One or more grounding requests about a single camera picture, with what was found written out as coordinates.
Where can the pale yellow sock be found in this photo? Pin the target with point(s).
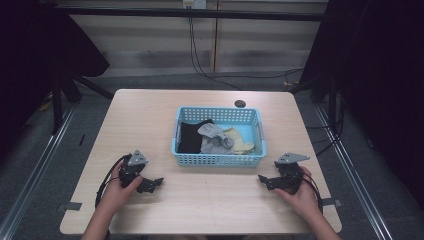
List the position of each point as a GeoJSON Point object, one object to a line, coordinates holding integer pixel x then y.
{"type": "Point", "coordinates": [241, 143]}

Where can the small black floor strip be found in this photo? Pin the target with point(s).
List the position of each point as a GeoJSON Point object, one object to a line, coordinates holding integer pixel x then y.
{"type": "Point", "coordinates": [82, 140]}

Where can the black horizontal metal bar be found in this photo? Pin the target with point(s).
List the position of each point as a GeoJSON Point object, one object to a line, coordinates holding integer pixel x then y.
{"type": "Point", "coordinates": [166, 13]}

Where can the dark round table grommet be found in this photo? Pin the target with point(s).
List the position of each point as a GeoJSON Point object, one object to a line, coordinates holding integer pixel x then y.
{"type": "Point", "coordinates": [240, 103]}

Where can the gray tape strip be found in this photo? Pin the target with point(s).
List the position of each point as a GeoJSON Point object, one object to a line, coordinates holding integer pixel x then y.
{"type": "Point", "coordinates": [330, 202]}
{"type": "Point", "coordinates": [71, 206]}

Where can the person's right hand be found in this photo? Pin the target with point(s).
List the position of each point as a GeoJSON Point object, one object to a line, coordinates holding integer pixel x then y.
{"type": "Point", "coordinates": [301, 198]}

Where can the white wall outlet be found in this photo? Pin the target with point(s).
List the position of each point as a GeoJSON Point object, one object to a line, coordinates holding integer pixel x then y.
{"type": "Point", "coordinates": [195, 3]}

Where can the black curtain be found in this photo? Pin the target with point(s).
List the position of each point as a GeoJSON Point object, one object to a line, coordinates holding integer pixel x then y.
{"type": "Point", "coordinates": [383, 83]}
{"type": "Point", "coordinates": [30, 66]}

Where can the light blue plastic basket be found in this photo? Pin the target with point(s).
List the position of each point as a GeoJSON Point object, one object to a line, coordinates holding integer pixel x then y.
{"type": "Point", "coordinates": [218, 160]}

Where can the gray sock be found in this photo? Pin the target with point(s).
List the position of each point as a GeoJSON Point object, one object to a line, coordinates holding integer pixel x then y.
{"type": "Point", "coordinates": [213, 141]}

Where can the metal floor rail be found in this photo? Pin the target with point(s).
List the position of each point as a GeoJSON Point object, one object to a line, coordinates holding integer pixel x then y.
{"type": "Point", "coordinates": [350, 166]}
{"type": "Point", "coordinates": [43, 160]}

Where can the black metal stand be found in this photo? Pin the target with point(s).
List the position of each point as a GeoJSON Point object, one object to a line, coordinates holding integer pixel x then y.
{"type": "Point", "coordinates": [331, 96]}
{"type": "Point", "coordinates": [57, 100]}

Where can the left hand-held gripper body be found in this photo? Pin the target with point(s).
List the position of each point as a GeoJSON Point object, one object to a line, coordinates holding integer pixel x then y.
{"type": "Point", "coordinates": [132, 168]}

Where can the person's left hand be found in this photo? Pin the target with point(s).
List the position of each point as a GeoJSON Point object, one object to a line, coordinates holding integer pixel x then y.
{"type": "Point", "coordinates": [115, 195]}

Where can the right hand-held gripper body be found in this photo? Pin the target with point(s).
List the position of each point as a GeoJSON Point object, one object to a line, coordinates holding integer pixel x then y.
{"type": "Point", "coordinates": [288, 175]}

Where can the black sock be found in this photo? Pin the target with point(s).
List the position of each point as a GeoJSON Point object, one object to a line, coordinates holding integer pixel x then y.
{"type": "Point", "coordinates": [191, 136]}

